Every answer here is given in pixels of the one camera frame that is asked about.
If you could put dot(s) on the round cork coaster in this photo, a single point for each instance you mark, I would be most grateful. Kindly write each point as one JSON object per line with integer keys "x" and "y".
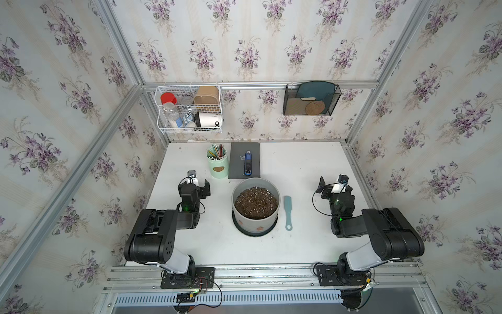
{"x": 315, "y": 108}

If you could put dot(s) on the white black cup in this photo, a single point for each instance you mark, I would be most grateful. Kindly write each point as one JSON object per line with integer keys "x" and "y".
{"x": 207, "y": 120}

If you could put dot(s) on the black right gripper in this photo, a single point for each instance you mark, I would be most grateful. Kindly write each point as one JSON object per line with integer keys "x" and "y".
{"x": 327, "y": 189}

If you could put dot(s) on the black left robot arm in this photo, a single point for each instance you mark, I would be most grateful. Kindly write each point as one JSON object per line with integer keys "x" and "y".
{"x": 152, "y": 239}

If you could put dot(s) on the small circuit board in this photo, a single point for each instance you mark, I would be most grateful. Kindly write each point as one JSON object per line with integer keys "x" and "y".
{"x": 186, "y": 298}

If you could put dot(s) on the dark grey mat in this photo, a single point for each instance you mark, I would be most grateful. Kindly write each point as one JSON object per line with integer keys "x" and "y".
{"x": 237, "y": 153}

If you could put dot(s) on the white ceramic pot with soil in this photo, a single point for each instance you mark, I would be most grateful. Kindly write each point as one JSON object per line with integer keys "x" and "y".
{"x": 255, "y": 204}

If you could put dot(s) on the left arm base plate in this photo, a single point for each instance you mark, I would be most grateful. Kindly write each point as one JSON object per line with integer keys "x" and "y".
{"x": 198, "y": 278}

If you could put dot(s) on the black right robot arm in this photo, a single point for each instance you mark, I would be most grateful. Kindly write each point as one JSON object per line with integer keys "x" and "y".
{"x": 391, "y": 237}

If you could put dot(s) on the teal plate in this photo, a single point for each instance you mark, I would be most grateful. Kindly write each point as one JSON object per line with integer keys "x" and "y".
{"x": 320, "y": 91}

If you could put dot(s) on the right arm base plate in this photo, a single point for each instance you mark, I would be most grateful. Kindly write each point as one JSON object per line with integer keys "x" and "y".
{"x": 334, "y": 276}

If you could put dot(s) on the white wire wall basket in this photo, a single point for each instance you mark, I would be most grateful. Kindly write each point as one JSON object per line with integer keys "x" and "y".
{"x": 186, "y": 108}

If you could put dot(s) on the clear plastic bottle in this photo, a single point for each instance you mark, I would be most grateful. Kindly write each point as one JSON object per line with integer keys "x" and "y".
{"x": 172, "y": 115}

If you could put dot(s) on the blue black utility knife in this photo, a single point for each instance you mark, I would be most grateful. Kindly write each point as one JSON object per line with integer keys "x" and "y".
{"x": 248, "y": 164}

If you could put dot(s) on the green pen holder cup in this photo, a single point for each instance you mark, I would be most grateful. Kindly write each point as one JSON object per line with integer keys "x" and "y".
{"x": 218, "y": 161}

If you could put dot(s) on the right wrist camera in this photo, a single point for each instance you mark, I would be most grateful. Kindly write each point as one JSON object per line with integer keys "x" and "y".
{"x": 341, "y": 184}

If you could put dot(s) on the black mesh wall organizer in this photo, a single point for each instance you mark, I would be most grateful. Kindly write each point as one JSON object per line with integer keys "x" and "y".
{"x": 293, "y": 106}

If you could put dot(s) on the red lidded jar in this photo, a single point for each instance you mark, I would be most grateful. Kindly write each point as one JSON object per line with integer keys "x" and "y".
{"x": 168, "y": 97}

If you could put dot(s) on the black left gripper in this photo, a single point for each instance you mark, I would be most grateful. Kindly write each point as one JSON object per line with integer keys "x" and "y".
{"x": 205, "y": 191}

